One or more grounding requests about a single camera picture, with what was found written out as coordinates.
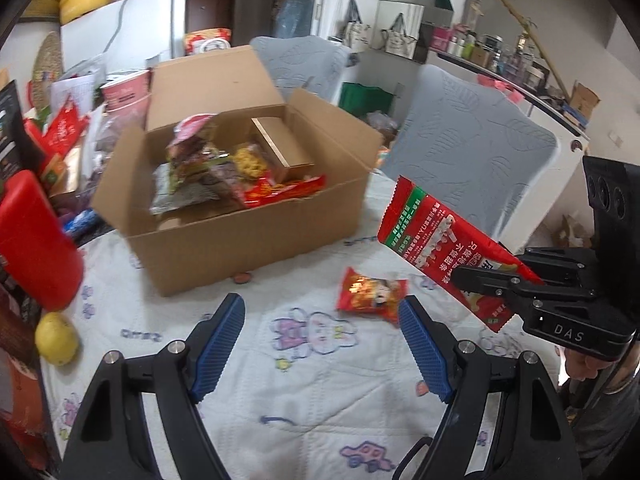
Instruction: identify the yellow waffle packet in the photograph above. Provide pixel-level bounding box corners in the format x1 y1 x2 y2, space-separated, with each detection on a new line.
230 142 273 181

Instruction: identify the crumpled clear plastic bag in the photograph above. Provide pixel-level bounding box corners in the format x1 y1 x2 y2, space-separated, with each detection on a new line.
367 110 401 148

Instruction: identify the yellow lemon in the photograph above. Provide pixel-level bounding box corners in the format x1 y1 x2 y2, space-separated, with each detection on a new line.
35 311 80 366

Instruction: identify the dark brown snack packet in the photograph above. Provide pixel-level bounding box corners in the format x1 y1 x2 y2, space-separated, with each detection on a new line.
167 142 236 181

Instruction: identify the small brown cardboard box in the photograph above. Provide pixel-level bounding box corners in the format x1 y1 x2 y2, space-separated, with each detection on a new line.
250 116 316 181

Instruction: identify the orange green small packet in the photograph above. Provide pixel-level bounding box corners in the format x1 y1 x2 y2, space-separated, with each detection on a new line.
40 152 68 186

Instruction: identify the long red green snack packet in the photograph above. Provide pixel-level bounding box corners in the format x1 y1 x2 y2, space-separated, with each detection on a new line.
376 175 543 333

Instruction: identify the red plastic canister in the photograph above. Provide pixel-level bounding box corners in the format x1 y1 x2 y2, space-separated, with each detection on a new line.
0 170 85 312

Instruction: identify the red white snack bag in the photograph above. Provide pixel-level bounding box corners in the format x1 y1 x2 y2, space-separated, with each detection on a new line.
182 28 233 56

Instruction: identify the white printed quilted tablecloth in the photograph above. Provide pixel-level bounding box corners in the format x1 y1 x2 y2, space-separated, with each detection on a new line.
37 170 576 480

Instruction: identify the gold framed picture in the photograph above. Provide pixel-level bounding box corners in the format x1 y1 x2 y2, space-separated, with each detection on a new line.
20 0 62 24

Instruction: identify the white fridge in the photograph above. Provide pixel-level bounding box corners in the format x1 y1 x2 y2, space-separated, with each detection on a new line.
60 0 188 78

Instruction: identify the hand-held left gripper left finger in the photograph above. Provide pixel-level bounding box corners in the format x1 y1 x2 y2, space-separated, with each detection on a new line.
59 293 247 480

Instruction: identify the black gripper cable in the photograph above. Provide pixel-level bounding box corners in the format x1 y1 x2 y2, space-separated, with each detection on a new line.
391 436 433 480

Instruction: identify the canvas tote bag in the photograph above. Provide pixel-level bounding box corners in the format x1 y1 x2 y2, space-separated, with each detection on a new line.
341 0 373 51

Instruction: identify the black power cable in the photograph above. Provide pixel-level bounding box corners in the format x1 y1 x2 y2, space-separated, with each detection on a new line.
102 5 126 53

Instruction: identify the row of cosmetic bottles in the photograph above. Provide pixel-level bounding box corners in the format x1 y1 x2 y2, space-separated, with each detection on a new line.
432 20 566 98

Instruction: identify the green shopping bag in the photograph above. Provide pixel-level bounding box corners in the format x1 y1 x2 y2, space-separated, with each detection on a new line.
339 81 398 117

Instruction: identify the round woven wall plaque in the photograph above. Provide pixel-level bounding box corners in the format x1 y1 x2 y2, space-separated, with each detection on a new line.
31 31 63 106

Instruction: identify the blue white tube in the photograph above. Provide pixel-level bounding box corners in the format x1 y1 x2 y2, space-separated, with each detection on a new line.
62 209 103 236

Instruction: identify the small red snack packet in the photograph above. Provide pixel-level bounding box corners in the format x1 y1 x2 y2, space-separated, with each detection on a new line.
336 266 410 326

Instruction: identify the red yellow snack packet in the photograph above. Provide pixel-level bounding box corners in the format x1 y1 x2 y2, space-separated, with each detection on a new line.
235 174 327 209

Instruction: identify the pink cone packet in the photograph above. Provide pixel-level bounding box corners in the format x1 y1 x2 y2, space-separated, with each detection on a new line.
166 114 218 148

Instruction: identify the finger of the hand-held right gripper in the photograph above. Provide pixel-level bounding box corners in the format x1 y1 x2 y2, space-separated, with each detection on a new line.
451 265 542 312
514 246 599 284

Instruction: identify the brown door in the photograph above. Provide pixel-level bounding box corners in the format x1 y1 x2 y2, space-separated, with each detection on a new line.
185 0 238 33

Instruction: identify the person's right hand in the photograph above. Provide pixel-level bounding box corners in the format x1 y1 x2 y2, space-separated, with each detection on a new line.
564 347 615 383

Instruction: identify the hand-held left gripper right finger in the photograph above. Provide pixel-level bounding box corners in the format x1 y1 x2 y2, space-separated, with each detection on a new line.
397 295 585 480

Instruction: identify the white paper packet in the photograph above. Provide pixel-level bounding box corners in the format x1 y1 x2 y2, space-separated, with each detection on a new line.
50 72 98 111

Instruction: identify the grey padded chair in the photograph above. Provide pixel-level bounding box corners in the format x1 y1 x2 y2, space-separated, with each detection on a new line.
249 35 353 106
380 64 558 256

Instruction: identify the bamboo pole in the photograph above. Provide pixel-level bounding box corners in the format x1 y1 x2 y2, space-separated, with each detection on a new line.
470 0 571 98

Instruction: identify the open small carton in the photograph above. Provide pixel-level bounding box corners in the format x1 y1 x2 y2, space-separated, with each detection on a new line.
566 81 602 123

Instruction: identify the red gift packet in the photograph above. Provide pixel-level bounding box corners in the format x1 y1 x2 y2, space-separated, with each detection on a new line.
42 94 92 157

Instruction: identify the black snack pouch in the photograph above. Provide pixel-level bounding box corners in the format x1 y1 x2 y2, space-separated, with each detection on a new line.
0 79 32 181

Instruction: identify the blue plastic garment cover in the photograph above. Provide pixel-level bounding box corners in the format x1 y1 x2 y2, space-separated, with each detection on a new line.
272 0 316 41

